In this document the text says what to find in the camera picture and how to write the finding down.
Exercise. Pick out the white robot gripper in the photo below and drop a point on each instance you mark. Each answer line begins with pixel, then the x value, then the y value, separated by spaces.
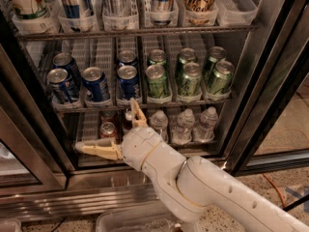
pixel 137 146

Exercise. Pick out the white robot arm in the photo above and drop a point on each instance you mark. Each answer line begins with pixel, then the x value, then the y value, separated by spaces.
pixel 188 186

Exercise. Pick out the red soda can front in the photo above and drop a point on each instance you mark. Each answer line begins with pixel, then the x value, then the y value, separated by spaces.
pixel 108 130

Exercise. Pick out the red soda can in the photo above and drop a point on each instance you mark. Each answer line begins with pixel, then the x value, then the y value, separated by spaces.
pixel 108 130
pixel 108 116

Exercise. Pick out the red soda can rear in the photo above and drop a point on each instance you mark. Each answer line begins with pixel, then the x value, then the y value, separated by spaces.
pixel 108 116

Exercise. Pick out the blue pepsi can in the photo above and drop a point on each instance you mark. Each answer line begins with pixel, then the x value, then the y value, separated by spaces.
pixel 128 82
pixel 67 62
pixel 127 58
pixel 62 86

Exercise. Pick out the clear water bottle middle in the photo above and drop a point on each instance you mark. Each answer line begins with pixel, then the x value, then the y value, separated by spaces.
pixel 181 134

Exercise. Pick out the clear water bottle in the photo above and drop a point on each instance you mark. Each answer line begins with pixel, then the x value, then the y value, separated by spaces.
pixel 204 129
pixel 181 134
pixel 159 122

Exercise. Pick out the blue pepsi can front left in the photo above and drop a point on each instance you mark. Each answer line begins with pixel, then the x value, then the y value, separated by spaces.
pixel 62 86

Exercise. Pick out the blue pepsi can rear left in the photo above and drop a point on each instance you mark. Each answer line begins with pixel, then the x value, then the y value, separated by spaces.
pixel 67 62

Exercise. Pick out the stainless steel fridge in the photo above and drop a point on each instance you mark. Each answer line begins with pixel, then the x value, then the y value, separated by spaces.
pixel 271 60

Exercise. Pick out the silver striped tall can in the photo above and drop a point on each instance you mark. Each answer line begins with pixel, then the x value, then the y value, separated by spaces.
pixel 118 8

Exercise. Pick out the white green tall can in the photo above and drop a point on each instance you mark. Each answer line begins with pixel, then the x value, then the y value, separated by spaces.
pixel 29 9

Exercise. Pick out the brown drink bottle white cap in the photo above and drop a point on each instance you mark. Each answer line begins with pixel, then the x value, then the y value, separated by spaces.
pixel 127 122

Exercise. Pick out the empty white tray bottom left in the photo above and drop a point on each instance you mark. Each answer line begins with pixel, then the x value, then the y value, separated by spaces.
pixel 87 128

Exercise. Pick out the empty white tray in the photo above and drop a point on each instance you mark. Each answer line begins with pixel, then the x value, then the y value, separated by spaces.
pixel 87 128
pixel 235 12

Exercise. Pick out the clear water bottle left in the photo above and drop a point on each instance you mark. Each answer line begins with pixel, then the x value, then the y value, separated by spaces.
pixel 159 122

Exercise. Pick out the clear water bottle right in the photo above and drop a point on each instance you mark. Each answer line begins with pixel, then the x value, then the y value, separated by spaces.
pixel 204 129

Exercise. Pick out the clear plastic bin on floor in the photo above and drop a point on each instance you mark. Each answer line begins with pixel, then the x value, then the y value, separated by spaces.
pixel 147 218

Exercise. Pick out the empty white tray top right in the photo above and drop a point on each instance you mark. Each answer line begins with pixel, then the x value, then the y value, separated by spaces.
pixel 235 12

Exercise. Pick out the black tripod leg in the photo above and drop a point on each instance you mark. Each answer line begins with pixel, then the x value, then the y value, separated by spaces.
pixel 296 203

